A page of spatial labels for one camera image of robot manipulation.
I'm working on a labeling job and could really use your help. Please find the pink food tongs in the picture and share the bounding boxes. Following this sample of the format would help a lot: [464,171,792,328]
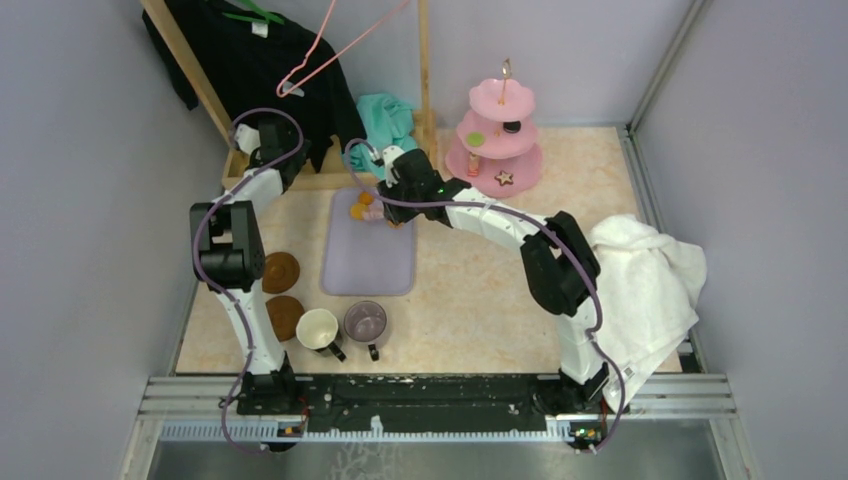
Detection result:
[362,200,385,222]

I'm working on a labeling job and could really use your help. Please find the red striped cake piece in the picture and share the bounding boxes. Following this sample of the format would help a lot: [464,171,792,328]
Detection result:
[467,152,480,177]

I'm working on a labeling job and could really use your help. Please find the green round cookie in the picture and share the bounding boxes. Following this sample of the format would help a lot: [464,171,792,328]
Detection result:
[465,131,486,148]

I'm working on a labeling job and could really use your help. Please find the star-shaped iced cookie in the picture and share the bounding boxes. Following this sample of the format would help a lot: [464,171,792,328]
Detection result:
[494,170,514,187]

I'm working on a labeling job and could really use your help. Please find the black sandwich cookie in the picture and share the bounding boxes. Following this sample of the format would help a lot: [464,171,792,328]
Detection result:
[502,121,522,134]

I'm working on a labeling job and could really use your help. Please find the orange waffle round cookie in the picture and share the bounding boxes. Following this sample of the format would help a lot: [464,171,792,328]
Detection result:
[349,203,369,221]

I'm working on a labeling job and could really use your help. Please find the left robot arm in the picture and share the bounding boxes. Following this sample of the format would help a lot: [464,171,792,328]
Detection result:
[189,109,310,415]

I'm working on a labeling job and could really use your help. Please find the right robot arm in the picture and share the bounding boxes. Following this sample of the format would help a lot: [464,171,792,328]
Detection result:
[369,147,610,412]

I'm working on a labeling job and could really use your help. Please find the pink clothes hanger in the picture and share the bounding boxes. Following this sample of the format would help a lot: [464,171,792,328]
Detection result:
[274,0,412,99]

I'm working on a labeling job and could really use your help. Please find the small orange round cookie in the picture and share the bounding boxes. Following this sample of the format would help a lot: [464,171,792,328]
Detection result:
[357,192,375,206]

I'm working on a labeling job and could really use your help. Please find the teal cloth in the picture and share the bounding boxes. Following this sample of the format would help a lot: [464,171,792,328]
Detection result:
[356,93,419,152]

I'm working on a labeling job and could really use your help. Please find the black t-shirt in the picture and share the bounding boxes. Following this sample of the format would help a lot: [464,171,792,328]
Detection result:
[166,1,365,169]

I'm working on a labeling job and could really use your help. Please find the pink three-tier cake stand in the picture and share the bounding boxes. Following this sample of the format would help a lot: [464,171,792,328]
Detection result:
[444,59,543,198]

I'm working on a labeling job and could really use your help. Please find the lavender serving tray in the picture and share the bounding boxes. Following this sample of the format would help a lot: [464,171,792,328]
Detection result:
[320,187,417,296]

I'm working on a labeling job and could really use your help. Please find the green clothes hanger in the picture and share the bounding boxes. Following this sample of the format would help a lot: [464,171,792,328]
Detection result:
[221,0,285,25]

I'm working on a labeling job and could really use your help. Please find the brown saucer far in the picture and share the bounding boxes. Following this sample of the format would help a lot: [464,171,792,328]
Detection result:
[262,252,301,294]

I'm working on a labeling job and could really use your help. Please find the brown saucer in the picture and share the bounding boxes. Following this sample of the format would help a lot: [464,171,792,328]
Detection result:
[266,295,305,342]
[262,252,301,294]

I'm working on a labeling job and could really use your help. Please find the brown saucer near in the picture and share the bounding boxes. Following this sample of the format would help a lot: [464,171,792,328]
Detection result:
[266,295,305,342]

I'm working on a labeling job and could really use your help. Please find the white towel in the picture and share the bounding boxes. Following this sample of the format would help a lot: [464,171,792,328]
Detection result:
[587,214,707,410]

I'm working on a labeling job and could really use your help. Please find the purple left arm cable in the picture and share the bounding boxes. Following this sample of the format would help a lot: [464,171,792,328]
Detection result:
[192,107,306,458]

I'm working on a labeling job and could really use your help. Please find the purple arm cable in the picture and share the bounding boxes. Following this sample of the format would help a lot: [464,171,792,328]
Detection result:
[342,137,627,455]
[192,107,306,458]

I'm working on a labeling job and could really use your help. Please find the wooden clothes rack frame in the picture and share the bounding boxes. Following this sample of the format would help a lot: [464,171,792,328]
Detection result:
[141,0,438,190]

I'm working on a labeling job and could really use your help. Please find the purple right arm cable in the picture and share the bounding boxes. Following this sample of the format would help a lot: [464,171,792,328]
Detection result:
[342,137,627,455]

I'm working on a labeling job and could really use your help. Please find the purple mug black handle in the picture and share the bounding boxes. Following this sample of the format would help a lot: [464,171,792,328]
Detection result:
[343,300,388,362]

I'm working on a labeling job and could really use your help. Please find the cream mug black handle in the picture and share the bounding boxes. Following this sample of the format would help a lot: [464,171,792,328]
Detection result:
[295,308,347,363]

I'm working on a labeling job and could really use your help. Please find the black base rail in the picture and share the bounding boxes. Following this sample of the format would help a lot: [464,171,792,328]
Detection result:
[232,373,602,434]

